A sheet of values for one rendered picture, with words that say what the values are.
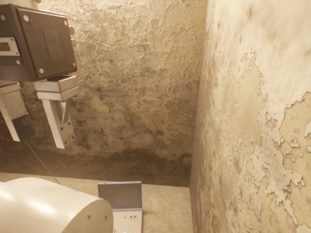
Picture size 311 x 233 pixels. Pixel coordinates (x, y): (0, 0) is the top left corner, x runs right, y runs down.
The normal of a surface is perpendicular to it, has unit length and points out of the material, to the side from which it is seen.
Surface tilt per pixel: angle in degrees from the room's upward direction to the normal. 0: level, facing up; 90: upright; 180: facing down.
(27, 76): 90
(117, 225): 0
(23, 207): 7
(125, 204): 75
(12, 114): 90
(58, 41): 90
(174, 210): 0
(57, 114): 90
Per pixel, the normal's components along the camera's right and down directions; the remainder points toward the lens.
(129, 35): -0.11, 0.42
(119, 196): 0.03, 0.17
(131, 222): -0.01, -0.91
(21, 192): 0.13, -0.98
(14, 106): 0.97, 0.09
